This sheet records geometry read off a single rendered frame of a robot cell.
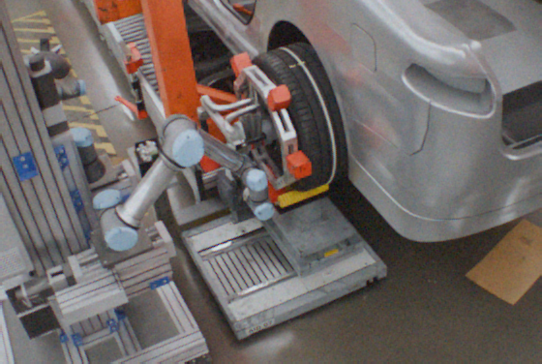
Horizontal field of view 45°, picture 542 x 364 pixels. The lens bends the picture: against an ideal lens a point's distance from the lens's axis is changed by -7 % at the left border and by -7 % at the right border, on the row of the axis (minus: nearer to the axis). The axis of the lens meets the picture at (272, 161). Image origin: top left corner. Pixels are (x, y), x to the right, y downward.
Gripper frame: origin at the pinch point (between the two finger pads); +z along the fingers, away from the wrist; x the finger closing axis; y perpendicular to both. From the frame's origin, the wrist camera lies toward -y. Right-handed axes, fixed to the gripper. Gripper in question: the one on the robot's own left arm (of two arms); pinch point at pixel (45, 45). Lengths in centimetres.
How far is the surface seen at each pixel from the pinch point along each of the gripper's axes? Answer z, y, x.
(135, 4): 175, 57, 48
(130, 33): 200, 93, 43
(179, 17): -17, -16, 66
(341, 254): -74, 92, 136
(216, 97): -12, 33, 84
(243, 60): -35, 1, 93
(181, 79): -18, 17, 66
